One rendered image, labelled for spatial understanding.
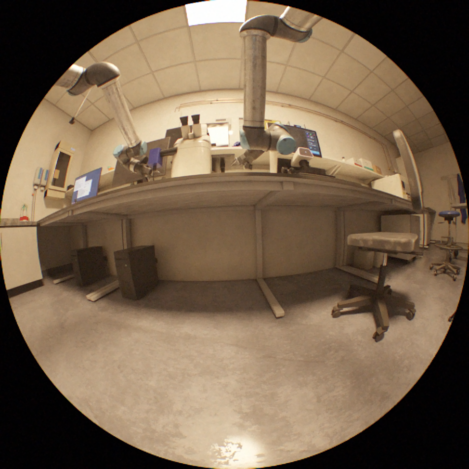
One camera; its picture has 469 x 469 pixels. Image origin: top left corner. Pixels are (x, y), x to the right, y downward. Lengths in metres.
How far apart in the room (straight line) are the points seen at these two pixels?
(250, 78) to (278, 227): 1.28
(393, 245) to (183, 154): 1.03
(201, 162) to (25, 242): 2.11
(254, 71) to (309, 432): 1.11
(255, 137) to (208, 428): 0.98
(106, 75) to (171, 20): 1.54
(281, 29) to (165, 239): 1.75
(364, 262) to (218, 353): 1.75
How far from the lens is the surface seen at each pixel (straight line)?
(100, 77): 0.82
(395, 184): 2.32
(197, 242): 1.45
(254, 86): 0.61
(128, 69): 2.61
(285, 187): 0.66
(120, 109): 0.85
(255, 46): 0.66
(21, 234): 2.21
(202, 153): 0.72
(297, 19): 0.69
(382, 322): 0.85
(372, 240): 0.78
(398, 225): 2.46
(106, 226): 2.13
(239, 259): 1.44
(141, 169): 1.01
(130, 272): 1.20
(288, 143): 0.63
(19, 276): 2.22
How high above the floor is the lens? 0.54
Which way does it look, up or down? 3 degrees down
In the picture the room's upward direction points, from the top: 2 degrees counter-clockwise
